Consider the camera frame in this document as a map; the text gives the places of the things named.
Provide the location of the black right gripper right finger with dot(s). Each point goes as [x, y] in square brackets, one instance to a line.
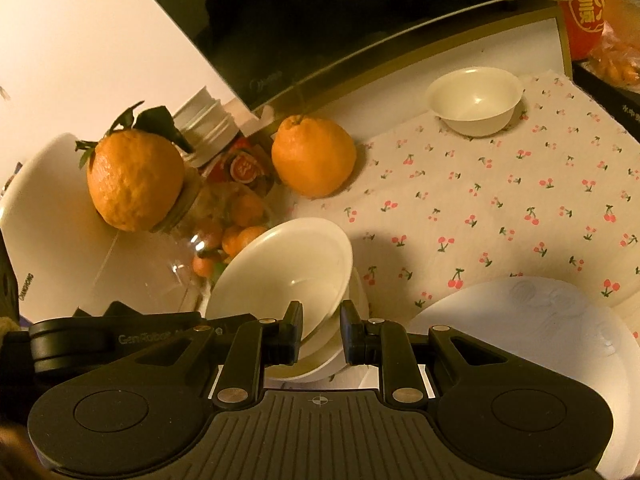
[385, 345]

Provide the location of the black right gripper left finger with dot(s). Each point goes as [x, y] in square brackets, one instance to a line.
[257, 345]

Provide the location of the cream bowl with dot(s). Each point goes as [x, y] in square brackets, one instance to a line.
[475, 101]
[306, 259]

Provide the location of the plain white plate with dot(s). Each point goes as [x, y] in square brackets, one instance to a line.
[553, 324]

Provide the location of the cream air fryer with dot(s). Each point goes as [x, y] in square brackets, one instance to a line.
[65, 257]

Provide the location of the glass jar of kumquats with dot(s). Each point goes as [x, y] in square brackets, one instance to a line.
[212, 222]

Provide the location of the large orange on jar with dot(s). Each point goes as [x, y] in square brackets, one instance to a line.
[136, 171]

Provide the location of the red label jar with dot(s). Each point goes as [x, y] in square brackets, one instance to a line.
[245, 163]

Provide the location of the large orange on table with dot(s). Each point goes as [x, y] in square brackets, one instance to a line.
[313, 156]

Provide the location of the stack of white containers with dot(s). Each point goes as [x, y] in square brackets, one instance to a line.
[206, 126]

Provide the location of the cherry print tablecloth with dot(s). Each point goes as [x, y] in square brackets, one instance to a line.
[554, 194]

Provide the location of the black microwave oven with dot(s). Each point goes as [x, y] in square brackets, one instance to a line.
[284, 54]

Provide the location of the bag of oranges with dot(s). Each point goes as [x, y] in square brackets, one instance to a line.
[615, 58]

